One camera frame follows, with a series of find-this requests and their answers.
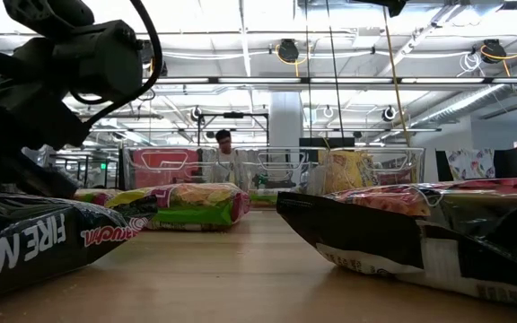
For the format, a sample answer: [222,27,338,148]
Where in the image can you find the yellow hanging cable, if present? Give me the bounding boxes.
[381,8,413,148]

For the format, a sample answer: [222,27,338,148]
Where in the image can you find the yellow chicken ramen pack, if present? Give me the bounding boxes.
[322,150,363,195]
[347,151,380,189]

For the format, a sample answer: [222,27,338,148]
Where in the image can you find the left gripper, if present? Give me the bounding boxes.
[0,20,145,198]

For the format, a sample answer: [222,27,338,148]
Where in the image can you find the black fire noodle pack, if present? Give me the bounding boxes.
[0,188,160,302]
[276,178,517,311]

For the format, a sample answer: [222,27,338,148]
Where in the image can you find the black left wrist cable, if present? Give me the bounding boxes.
[67,0,166,132]

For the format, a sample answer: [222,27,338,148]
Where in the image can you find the person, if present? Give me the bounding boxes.
[213,128,244,186]

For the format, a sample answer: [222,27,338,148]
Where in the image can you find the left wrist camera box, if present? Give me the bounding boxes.
[1,0,97,40]

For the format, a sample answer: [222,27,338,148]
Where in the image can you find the black hanging cable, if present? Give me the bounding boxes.
[325,0,346,147]

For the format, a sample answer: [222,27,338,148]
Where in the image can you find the black metal gantry frame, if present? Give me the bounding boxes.
[197,111,271,147]

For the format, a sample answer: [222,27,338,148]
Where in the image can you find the black ceiling cord reel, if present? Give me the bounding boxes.
[480,39,509,64]
[276,38,302,64]

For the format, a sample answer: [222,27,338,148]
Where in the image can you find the floral patterned cloth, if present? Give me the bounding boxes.
[445,147,496,181]

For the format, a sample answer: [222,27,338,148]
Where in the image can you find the red board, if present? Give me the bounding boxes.
[131,149,202,189]

